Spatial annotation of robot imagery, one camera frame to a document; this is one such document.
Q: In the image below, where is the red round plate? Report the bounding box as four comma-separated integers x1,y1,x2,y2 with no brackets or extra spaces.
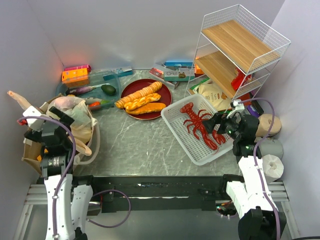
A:
121,78,173,120

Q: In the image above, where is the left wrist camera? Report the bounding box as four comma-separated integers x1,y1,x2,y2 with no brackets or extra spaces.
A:
22,105,46,131

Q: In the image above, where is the teal white box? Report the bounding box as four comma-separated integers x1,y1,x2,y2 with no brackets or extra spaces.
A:
103,66,133,81

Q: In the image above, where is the brown paper grocery bag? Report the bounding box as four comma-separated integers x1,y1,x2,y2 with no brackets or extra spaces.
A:
21,93,101,176

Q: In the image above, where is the blue transparent bowl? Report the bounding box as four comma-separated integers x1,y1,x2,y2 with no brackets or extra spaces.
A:
55,71,122,112

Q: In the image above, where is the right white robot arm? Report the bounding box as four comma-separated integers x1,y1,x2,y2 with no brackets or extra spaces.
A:
202,113,287,240

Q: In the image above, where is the pink box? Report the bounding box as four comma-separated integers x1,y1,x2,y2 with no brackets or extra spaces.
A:
64,64,92,72

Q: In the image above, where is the white wire shelf rack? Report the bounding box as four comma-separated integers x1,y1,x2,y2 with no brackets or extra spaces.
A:
192,4,291,100

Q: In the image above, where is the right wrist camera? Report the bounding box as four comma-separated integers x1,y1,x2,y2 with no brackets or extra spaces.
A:
226,99,245,119

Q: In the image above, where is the red toy lobster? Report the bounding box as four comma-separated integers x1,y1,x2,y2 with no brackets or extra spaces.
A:
179,102,227,155

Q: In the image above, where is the long orange bread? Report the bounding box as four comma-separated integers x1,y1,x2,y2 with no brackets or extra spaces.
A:
115,81,162,109

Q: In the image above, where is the teal cat picture box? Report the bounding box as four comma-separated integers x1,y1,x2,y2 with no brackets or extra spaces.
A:
164,67,195,82

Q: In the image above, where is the red box bottom shelf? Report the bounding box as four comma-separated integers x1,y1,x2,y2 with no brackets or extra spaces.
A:
239,93,251,101

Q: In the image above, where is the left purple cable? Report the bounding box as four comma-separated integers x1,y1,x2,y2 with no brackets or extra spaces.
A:
16,115,77,238

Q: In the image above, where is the braided yellow bread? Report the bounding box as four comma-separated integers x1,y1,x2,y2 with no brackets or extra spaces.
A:
124,93,161,111

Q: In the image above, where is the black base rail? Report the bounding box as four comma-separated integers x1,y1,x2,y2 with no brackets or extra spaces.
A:
37,174,248,215

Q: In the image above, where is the orange plastic grocery bag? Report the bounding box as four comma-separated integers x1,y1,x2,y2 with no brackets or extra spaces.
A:
7,90,98,156

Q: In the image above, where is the grey toy fish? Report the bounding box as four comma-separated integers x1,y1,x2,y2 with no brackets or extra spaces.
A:
84,97,102,105

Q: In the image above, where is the purple eggplant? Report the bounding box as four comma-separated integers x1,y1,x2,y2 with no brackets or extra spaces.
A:
65,86,95,96

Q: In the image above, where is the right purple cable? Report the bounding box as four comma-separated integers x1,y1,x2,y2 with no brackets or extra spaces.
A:
237,97,281,240

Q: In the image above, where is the blue box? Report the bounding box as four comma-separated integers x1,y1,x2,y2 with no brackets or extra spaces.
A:
164,60,193,68

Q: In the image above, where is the purple pouch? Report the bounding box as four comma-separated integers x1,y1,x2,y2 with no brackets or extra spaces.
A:
246,105,264,118

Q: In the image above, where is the orange flat bread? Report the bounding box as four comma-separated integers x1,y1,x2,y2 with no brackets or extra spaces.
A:
126,102,166,115

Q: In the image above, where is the purple cable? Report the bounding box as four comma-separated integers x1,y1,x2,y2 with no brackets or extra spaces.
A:
16,115,77,238
237,97,281,240

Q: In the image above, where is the grey paper roll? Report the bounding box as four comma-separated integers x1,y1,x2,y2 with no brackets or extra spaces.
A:
256,137,284,159

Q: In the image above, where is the beige snack bag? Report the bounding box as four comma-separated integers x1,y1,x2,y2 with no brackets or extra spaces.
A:
189,80,231,112

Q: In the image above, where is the orange box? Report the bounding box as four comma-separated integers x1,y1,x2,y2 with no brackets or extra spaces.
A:
61,68,90,88

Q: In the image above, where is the red white box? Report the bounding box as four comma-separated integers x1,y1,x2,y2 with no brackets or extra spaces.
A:
149,67,176,90

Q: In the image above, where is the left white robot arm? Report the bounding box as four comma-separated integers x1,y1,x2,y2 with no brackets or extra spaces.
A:
18,106,93,240

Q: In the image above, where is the white paper roll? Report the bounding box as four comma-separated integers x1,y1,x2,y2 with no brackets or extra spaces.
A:
262,154,284,184

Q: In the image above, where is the dark green avocado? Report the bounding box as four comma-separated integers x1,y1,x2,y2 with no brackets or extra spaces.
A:
100,84,117,96

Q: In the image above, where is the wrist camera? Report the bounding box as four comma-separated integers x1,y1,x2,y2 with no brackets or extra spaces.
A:
22,105,46,131
226,99,245,119

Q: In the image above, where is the red snack packet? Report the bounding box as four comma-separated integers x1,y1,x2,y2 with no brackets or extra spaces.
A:
231,67,252,91

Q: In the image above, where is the orange toy carrot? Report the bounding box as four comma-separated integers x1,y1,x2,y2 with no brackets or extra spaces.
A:
88,101,101,108

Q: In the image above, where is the white plastic basket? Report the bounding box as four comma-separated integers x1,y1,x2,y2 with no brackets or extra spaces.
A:
161,94,233,166

